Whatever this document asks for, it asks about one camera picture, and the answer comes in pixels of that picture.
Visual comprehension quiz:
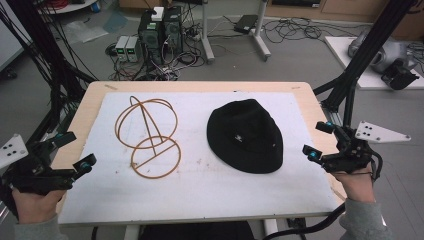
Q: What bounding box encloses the thick black cable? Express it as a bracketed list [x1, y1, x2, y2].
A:
[262, 202, 348, 240]

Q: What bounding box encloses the tangle of cables near computers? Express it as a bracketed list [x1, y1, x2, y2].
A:
[105, 43, 208, 82]

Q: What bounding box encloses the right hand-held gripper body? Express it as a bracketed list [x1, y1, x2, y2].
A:
[321, 120, 412, 174]

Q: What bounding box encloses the thin black cable loop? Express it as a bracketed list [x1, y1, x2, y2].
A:
[364, 150, 384, 183]

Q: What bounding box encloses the person's right hand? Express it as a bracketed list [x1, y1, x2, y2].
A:
[332, 163, 377, 205]

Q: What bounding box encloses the black hat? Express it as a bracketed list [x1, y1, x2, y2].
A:
[206, 98, 285, 175]

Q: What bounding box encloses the white foam board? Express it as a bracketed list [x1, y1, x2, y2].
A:
[57, 91, 342, 225]

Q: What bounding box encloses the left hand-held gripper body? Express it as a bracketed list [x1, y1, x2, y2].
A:
[0, 133, 76, 201]

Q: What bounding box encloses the grey power supply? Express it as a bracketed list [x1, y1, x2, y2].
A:
[125, 36, 143, 64]
[114, 35, 130, 63]

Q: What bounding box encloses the black metal frame stand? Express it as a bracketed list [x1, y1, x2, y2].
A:
[0, 0, 98, 145]
[312, 0, 419, 128]

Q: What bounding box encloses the white box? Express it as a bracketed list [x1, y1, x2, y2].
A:
[150, 6, 165, 22]

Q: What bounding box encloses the green sheet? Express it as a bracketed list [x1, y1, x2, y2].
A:
[101, 12, 129, 34]

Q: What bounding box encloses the silver rounded device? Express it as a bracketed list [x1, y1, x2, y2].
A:
[347, 30, 418, 75]

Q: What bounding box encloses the black computer tower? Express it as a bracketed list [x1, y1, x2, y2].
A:
[162, 6, 184, 56]
[137, 11, 165, 66]

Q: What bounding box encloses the white round table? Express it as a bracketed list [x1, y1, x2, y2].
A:
[37, 0, 98, 15]

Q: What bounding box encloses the person's left hand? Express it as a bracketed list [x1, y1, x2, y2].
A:
[11, 189, 67, 225]

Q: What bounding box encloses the white metal table leg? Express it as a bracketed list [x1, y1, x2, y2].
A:
[249, 0, 272, 63]
[199, 0, 216, 65]

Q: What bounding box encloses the black device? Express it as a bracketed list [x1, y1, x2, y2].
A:
[380, 59, 421, 91]

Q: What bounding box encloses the tangle of black cables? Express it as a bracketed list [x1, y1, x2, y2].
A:
[262, 17, 336, 45]

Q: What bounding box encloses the orange wire hat stand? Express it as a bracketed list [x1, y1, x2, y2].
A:
[114, 95, 183, 180]

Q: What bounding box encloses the flat black box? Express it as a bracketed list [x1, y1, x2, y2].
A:
[233, 14, 260, 35]

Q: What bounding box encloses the clear plastic sheet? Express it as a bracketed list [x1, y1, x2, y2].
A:
[62, 19, 110, 45]

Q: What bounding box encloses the white platform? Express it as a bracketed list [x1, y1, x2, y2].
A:
[324, 35, 424, 91]

